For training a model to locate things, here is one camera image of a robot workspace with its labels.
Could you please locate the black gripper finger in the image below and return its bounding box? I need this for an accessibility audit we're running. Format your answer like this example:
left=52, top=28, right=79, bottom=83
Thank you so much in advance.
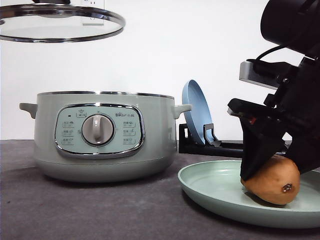
left=285, top=134, right=320, bottom=175
left=239, top=117, right=286, bottom=181

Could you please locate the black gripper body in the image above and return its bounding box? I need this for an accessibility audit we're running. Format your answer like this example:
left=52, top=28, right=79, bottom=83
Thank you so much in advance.
left=228, top=56, right=320, bottom=141

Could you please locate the brown potato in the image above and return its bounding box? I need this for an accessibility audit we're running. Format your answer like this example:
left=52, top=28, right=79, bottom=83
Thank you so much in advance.
left=241, top=155, right=300, bottom=205

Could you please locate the green plate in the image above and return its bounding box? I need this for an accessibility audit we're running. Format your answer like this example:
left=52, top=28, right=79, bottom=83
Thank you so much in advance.
left=177, top=160, right=320, bottom=228

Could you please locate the glass pot lid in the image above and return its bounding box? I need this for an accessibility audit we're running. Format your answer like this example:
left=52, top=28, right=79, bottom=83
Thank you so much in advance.
left=0, top=0, right=125, bottom=43

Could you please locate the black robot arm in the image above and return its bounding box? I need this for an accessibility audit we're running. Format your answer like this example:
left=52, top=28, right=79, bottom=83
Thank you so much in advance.
left=227, top=0, right=320, bottom=180

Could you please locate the blue plate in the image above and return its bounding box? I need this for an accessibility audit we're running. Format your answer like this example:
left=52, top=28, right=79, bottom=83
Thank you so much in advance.
left=182, top=79, right=214, bottom=144

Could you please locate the green electric steamer pot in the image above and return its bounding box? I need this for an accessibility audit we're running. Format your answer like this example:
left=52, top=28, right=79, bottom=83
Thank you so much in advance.
left=20, top=91, right=192, bottom=183

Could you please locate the black dish rack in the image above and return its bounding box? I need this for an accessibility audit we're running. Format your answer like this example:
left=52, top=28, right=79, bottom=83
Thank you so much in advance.
left=179, top=123, right=244, bottom=154

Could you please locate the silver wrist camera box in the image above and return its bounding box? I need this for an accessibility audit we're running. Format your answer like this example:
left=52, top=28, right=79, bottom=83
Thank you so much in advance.
left=239, top=61, right=279, bottom=90

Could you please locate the white wall socket left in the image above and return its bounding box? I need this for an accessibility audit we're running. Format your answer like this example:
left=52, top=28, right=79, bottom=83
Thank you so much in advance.
left=81, top=0, right=105, bottom=28

